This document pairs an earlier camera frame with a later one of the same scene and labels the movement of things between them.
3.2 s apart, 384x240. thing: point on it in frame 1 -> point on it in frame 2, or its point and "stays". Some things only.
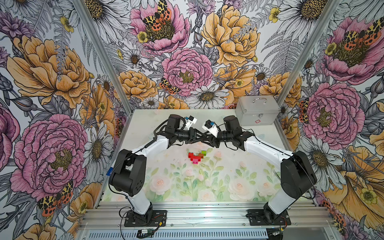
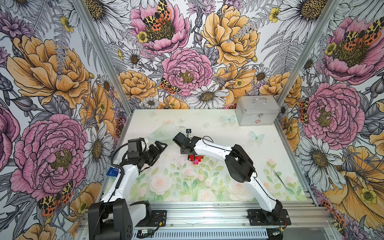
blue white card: [109, 171] stays
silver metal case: [257, 110] stays
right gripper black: [212, 141] -> [182, 151]
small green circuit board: [143, 233] stays
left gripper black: [193, 134] -> [156, 153]
